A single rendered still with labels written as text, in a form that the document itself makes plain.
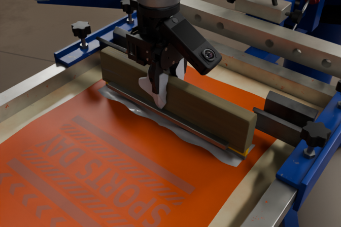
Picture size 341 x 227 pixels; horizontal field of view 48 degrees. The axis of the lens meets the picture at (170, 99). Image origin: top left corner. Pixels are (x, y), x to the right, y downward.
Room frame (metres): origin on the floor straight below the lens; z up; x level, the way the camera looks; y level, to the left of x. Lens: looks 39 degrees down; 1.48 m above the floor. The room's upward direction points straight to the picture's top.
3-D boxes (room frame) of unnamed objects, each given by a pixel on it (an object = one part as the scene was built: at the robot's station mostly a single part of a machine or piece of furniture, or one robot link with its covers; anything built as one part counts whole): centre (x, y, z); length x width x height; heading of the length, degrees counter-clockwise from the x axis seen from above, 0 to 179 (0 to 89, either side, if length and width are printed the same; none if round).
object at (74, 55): (0.85, 0.16, 0.97); 0.30 x 0.05 x 0.07; 142
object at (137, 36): (0.60, 0.02, 1.14); 0.09 x 0.08 x 0.12; 52
